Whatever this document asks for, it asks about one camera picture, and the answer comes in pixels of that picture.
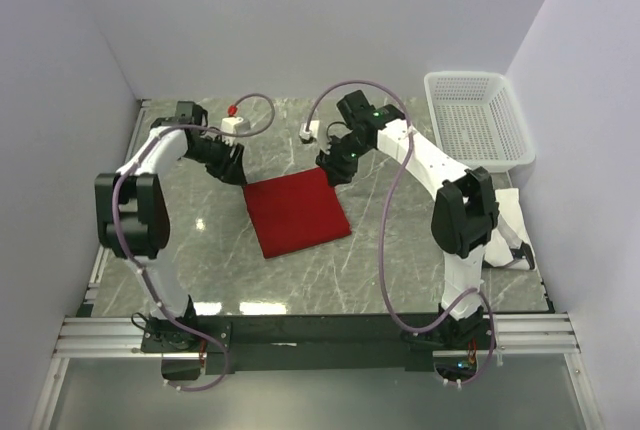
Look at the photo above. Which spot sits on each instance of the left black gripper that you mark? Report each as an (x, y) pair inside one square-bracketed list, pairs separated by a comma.
[(231, 168)]

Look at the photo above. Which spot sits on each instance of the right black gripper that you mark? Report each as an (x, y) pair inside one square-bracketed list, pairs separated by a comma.
[(336, 172)]

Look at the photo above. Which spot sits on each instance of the red t-shirt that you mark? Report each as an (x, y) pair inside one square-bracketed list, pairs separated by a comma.
[(295, 212)]

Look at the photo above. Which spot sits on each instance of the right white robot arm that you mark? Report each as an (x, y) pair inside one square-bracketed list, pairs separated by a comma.
[(465, 207)]

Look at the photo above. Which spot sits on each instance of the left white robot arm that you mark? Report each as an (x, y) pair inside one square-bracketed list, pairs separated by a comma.
[(131, 211)]

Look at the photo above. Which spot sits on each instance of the white perforated plastic basket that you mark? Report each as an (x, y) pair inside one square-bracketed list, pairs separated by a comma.
[(477, 119)]

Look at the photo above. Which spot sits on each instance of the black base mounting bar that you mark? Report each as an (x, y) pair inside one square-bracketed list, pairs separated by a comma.
[(218, 345)]

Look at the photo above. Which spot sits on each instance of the white printed folded t-shirt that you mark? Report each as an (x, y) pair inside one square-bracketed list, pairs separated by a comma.
[(510, 246)]

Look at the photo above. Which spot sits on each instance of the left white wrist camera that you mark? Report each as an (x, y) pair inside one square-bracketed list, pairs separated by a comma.
[(233, 125)]

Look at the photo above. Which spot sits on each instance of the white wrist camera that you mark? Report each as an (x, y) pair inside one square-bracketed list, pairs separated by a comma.
[(233, 125), (309, 131)]

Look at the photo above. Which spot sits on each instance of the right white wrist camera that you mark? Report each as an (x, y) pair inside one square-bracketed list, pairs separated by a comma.
[(309, 131)]

